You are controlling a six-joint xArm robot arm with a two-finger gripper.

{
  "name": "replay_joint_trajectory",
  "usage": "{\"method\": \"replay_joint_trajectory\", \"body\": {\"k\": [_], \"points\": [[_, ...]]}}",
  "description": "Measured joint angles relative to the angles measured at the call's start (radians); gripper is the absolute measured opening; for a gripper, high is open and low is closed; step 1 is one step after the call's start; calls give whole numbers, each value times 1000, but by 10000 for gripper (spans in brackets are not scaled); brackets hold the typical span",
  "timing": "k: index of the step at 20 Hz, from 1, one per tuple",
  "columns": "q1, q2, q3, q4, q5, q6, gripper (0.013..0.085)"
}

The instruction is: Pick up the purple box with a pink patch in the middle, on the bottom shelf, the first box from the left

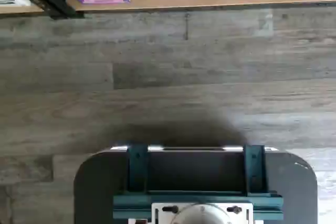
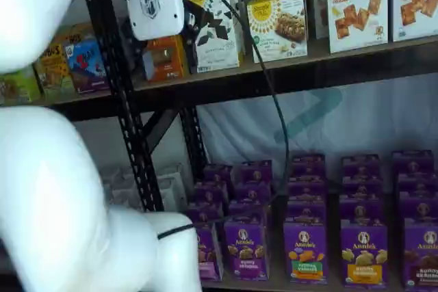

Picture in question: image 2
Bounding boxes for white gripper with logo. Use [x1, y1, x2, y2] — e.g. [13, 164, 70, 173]
[123, 0, 231, 47]

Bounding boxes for white Simple Mills cracker box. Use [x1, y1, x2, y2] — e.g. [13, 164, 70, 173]
[183, 0, 241, 75]

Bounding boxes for orange snack box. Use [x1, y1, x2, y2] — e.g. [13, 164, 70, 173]
[142, 34, 190, 83]

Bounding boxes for Simple Mills bar box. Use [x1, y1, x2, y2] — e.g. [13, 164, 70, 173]
[246, 0, 309, 64]

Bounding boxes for brown wooden shelf board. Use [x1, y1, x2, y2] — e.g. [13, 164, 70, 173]
[0, 34, 438, 107]

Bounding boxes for dark red snack box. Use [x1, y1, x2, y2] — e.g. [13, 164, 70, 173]
[309, 0, 330, 40]

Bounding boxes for blue snack bar box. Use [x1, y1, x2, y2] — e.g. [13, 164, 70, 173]
[64, 36, 111, 95]

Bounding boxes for orange pretzel crackers box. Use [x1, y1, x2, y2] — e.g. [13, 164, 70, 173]
[324, 0, 390, 55]

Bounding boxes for purple Annie's box pink patch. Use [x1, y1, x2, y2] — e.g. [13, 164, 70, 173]
[195, 222, 225, 282]
[203, 163, 234, 184]
[185, 200, 225, 225]
[193, 181, 229, 204]

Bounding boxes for purple Annie's box magenta patch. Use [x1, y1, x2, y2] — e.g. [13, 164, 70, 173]
[227, 198, 272, 223]
[223, 219, 271, 282]
[238, 159, 274, 183]
[233, 180, 274, 203]

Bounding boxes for yellow brown snack box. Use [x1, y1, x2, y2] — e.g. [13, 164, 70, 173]
[33, 34, 75, 98]

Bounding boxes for purple Annie's box green patch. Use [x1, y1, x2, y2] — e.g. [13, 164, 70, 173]
[286, 198, 330, 224]
[282, 221, 330, 285]
[292, 153, 326, 178]
[288, 174, 329, 201]

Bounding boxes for green snack box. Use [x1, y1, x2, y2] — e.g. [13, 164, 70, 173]
[0, 65, 42, 105]

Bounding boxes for blue pretzel crackers box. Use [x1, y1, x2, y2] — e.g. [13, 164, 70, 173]
[391, 0, 438, 43]

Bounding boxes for purple Annie's box yellow patch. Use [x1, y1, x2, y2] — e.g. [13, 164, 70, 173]
[338, 197, 385, 227]
[341, 174, 383, 200]
[341, 154, 381, 178]
[340, 224, 390, 289]

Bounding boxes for purple Annie's box brown patch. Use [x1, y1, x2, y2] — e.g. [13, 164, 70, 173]
[402, 226, 438, 292]
[396, 172, 438, 198]
[391, 149, 435, 176]
[398, 195, 438, 228]

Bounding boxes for white plastic container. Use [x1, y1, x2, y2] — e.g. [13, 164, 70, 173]
[99, 163, 188, 213]

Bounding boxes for white backdrop cloth teal logo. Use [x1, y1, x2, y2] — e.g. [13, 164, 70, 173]
[195, 72, 438, 176]

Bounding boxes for black metal shelf frame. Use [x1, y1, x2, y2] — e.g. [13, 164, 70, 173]
[44, 0, 438, 213]

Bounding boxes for long black cable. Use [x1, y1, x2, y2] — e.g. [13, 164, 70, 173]
[190, 0, 291, 200]

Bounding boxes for black strap on arm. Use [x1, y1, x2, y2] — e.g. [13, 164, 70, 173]
[156, 224, 196, 240]

